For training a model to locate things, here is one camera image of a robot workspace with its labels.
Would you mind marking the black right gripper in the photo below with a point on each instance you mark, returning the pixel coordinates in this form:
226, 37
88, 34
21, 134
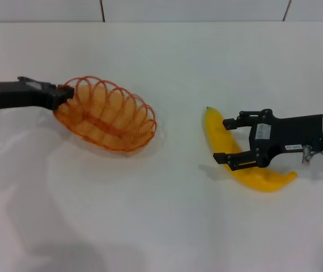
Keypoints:
289, 131

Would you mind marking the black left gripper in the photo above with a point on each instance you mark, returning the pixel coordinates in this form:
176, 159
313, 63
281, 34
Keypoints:
25, 93

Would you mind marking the yellow banana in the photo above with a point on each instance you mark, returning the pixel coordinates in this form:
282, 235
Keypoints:
221, 133

